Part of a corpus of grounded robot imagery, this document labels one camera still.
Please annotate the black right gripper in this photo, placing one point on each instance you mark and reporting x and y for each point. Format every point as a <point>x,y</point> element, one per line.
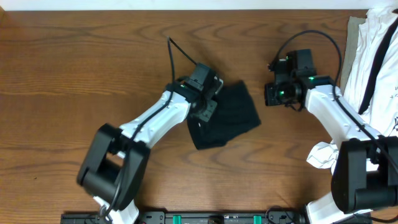
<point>270,99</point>

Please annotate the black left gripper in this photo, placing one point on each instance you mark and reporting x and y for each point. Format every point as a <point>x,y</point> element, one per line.
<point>207,109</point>

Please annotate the black polo shirt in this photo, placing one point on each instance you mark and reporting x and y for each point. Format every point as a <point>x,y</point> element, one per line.
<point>234,115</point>

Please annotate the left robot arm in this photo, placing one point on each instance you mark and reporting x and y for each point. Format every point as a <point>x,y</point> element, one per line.
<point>114,166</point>

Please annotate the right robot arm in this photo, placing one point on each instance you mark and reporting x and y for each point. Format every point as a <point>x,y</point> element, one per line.
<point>365,174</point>

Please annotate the white crumpled garment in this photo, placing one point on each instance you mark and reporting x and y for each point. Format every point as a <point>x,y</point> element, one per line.
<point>370,94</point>

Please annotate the beige cloth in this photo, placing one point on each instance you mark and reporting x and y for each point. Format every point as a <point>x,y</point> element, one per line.
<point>350,50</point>

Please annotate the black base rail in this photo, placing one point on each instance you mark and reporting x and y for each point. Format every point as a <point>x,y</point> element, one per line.
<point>275,216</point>

